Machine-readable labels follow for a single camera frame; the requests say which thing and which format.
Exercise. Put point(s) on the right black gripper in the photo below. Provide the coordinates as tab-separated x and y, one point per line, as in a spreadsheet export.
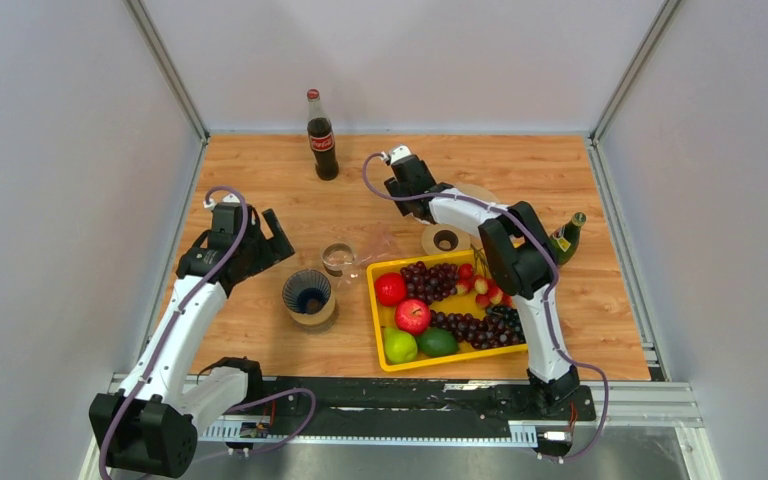
404	207

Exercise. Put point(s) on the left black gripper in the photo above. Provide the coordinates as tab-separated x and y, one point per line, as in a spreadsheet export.
274	249

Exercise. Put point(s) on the blue glass coffee dripper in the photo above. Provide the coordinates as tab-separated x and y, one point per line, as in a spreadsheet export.
306	292

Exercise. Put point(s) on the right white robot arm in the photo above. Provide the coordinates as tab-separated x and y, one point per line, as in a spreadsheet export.
516	248

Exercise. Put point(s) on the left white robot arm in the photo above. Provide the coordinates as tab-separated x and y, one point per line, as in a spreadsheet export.
151	423

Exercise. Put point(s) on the clear glass dripper cone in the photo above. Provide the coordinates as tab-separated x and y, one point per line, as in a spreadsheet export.
380	245

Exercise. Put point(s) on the brown paper coffee filter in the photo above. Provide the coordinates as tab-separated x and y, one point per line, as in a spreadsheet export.
478	192

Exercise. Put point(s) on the small clear glass cup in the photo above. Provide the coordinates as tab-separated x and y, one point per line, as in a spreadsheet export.
341	263

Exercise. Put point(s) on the upper red grape bunch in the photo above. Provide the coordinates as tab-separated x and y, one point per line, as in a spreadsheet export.
430	284

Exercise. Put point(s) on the red tomato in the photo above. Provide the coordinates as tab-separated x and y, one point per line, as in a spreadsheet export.
390	289

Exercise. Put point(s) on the yellow plastic tray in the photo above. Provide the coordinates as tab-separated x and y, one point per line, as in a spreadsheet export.
384	316

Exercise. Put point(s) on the red cherries bunch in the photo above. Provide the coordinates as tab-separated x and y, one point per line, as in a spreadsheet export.
474	278

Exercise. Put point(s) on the red apple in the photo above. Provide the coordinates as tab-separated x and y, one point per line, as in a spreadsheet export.
412	316

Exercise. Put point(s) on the cola glass bottle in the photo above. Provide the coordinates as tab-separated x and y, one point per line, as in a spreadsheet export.
321	138

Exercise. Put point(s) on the green avocado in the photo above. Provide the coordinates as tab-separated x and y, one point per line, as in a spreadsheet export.
436	342

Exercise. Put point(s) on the green lime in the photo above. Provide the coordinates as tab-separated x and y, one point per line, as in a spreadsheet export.
399	346

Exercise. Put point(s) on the lower dark grape bunch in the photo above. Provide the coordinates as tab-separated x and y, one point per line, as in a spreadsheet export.
499	327

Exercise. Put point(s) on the green glass bottle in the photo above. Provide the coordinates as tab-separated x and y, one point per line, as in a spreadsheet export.
565	240

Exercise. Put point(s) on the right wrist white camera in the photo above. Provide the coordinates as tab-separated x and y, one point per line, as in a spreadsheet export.
397	154

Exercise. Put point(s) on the wrist white camera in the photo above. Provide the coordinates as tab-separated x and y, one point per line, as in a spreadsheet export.
397	154
215	201

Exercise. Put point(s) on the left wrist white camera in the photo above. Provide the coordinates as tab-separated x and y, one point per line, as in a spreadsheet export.
215	201

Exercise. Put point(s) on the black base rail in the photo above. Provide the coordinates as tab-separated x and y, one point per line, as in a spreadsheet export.
403	407

